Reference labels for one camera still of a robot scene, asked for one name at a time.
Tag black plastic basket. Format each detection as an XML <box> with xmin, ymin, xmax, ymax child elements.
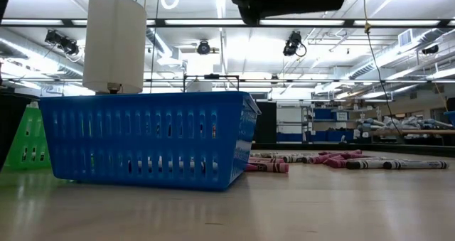
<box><xmin>0</xmin><ymin>93</ymin><xmax>39</xmax><ymax>171</ymax></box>

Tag blue storage bin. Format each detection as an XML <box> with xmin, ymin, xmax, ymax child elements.
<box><xmin>307</xmin><ymin>129</ymin><xmax>355</xmax><ymax>143</ymax></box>
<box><xmin>277</xmin><ymin>132</ymin><xmax>304</xmax><ymax>143</ymax></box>
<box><xmin>314</xmin><ymin>108</ymin><xmax>337</xmax><ymax>121</ymax></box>

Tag black panel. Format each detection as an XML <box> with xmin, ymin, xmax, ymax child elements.
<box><xmin>252</xmin><ymin>101</ymin><xmax>278</xmax><ymax>144</ymax></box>

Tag white bucket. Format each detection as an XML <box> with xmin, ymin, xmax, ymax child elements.
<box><xmin>186</xmin><ymin>81</ymin><xmax>213</xmax><ymax>92</ymax></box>

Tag black overhead rig beam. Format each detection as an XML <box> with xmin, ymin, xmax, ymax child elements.
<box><xmin>0</xmin><ymin>18</ymin><xmax>455</xmax><ymax>29</ymax></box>

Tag light pink crayon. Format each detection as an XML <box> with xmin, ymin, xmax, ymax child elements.
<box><xmin>247</xmin><ymin>156</ymin><xmax>286</xmax><ymax>164</ymax></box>
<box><xmin>245</xmin><ymin>161</ymin><xmax>290</xmax><ymax>173</ymax></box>

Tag grey plastic-wrapped items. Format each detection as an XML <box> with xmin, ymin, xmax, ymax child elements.
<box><xmin>356</xmin><ymin>115</ymin><xmax>454</xmax><ymax>131</ymax></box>

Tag white cylinder table lamp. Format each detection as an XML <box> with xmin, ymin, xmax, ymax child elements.
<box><xmin>82</xmin><ymin>0</ymin><xmax>148</xmax><ymax>95</ymax></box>

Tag wooden workbench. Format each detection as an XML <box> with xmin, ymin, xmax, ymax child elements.
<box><xmin>369</xmin><ymin>128</ymin><xmax>455</xmax><ymax>136</ymax></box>

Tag green plastic basket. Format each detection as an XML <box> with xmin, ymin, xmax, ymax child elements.
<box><xmin>4</xmin><ymin>101</ymin><xmax>53</xmax><ymax>171</ymax></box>

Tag silver ventilation duct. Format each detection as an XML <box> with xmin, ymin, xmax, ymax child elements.
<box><xmin>350</xmin><ymin>27</ymin><xmax>455</xmax><ymax>80</ymax></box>
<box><xmin>0</xmin><ymin>38</ymin><xmax>85</xmax><ymax>79</ymax></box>

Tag black aluminium table frame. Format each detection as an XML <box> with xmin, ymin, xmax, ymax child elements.
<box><xmin>251</xmin><ymin>142</ymin><xmax>455</xmax><ymax>159</ymax></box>

